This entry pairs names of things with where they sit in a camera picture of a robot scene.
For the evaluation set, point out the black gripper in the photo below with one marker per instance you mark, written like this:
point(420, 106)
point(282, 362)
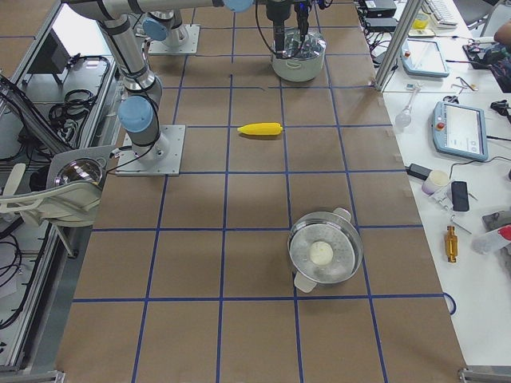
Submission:
point(278, 16)

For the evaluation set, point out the glass pot lid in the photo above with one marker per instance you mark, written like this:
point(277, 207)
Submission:
point(301, 47)

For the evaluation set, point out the yellow toy corn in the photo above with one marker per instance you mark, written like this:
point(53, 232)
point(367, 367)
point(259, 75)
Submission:
point(265, 129)

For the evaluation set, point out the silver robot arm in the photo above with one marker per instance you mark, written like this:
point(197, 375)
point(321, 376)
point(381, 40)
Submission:
point(138, 113)
point(167, 34)

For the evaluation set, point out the pale green electric pot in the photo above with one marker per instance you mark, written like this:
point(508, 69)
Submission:
point(307, 63)

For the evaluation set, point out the steel steamer pot with bun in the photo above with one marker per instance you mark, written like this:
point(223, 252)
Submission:
point(324, 249)

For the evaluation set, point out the blue teach pendant far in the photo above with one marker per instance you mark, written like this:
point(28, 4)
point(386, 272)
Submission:
point(423, 58)

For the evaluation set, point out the blue teach pendant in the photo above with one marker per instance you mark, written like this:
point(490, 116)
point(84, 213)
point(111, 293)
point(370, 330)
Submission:
point(423, 58)
point(459, 130)

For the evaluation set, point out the black scissors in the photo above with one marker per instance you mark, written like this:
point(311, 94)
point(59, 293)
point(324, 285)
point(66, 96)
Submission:
point(453, 99)

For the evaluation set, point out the black power adapter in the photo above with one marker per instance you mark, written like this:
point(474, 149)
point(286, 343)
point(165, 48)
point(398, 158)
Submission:
point(418, 171)

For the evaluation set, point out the blue teach pendant near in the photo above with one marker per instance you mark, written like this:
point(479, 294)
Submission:
point(459, 130)

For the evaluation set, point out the white paper cup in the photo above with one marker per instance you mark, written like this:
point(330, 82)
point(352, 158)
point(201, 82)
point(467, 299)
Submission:
point(435, 181)

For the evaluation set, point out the steel bowl on chair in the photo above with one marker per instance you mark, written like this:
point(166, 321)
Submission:
point(86, 169)

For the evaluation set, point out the black smartphone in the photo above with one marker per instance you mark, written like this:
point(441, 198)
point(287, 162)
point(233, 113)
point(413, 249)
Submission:
point(460, 196)

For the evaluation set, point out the grey chair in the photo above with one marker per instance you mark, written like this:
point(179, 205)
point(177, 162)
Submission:
point(70, 205)

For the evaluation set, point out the gold brass fitting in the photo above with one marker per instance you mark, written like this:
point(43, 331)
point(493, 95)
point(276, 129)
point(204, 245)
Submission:
point(451, 244)

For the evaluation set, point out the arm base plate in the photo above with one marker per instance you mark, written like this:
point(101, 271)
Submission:
point(183, 40)
point(163, 159)

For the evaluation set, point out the aluminium frame post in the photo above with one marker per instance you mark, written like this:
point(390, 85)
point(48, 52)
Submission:
point(405, 22)

